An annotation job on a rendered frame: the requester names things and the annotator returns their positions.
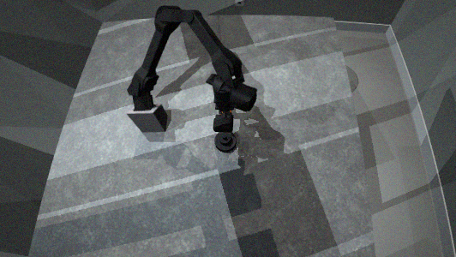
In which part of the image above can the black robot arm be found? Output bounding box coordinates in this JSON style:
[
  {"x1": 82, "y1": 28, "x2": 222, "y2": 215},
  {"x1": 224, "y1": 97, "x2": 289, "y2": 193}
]
[{"x1": 127, "y1": 5, "x2": 257, "y2": 111}]

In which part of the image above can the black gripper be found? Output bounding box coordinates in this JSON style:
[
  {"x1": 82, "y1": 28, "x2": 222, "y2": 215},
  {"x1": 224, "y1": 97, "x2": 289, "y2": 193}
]
[{"x1": 213, "y1": 97, "x2": 234, "y2": 133}]

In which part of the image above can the black round pedestal with shaft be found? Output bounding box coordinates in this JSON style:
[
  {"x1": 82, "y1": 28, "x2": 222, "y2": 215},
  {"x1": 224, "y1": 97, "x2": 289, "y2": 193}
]
[{"x1": 214, "y1": 132, "x2": 237, "y2": 152}]

